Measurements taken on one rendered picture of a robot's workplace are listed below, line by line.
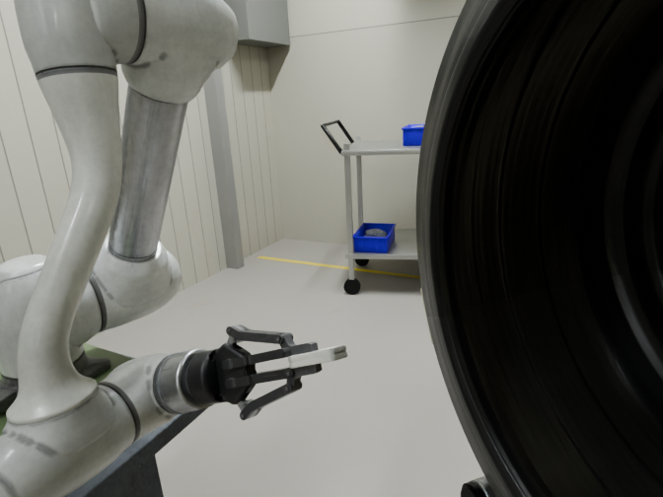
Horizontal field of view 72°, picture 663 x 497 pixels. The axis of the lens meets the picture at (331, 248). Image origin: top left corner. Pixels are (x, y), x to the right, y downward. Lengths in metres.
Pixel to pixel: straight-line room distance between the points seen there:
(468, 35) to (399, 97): 3.50
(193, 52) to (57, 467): 0.60
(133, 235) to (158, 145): 0.22
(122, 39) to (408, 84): 3.25
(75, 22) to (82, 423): 0.50
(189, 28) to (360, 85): 3.28
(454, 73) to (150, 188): 0.67
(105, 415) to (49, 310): 0.15
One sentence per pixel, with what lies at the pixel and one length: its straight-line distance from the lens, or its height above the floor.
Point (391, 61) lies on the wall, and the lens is 3.91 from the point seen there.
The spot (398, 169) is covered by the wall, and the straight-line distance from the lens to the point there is 3.93.
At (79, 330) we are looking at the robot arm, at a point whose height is 0.87.
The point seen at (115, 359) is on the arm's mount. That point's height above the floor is 0.74.
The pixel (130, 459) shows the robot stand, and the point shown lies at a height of 0.65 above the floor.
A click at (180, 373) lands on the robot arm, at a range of 0.70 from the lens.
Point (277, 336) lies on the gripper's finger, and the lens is 0.60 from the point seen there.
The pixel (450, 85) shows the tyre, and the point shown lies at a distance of 0.40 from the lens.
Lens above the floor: 1.29
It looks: 18 degrees down
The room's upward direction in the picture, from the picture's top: 3 degrees counter-clockwise
